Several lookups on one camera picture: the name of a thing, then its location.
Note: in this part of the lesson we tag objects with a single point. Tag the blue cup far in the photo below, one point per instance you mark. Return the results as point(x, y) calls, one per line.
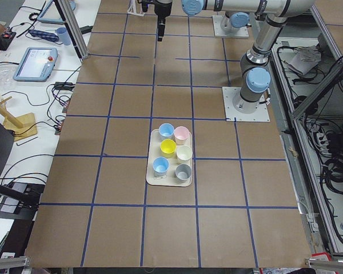
point(166, 131)

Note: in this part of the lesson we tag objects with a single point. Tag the blue cup on desk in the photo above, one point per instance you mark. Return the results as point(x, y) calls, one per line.
point(63, 36)

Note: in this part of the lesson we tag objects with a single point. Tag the teach pendant far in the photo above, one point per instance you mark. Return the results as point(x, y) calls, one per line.
point(50, 14)

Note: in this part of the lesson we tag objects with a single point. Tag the teach pendant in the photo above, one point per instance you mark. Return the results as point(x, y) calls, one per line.
point(36, 64)
point(50, 14)

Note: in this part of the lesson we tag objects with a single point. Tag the wooden stand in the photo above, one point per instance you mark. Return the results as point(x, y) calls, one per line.
point(23, 126)

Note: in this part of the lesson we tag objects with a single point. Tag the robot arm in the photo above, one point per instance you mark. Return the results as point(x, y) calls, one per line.
point(256, 79)
point(234, 24)

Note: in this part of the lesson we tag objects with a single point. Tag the cream plastic tray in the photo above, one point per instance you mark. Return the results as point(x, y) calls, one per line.
point(170, 178)

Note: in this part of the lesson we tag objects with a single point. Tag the yellow plastic cup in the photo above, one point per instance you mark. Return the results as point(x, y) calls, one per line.
point(168, 148)

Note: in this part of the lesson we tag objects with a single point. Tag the blue cup near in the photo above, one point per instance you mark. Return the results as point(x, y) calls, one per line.
point(160, 166)

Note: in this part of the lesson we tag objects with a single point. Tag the pink plastic cup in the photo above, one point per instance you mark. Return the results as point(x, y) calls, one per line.
point(181, 134)

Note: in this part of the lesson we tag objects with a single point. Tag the teach pendant near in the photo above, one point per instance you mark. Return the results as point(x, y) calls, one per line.
point(36, 64)

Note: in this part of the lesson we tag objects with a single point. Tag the cream white plastic cup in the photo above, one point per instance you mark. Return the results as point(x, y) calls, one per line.
point(184, 154)

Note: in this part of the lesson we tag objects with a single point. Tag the grey plastic cup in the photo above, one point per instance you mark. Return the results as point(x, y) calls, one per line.
point(183, 172)

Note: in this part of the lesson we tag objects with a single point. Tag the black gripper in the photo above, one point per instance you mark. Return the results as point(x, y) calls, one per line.
point(163, 8)

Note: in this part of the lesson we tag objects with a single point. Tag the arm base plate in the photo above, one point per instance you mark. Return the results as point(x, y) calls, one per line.
point(217, 28)
point(239, 110)

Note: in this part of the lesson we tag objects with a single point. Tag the aluminium frame post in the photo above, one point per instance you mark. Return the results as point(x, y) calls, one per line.
point(68, 17)

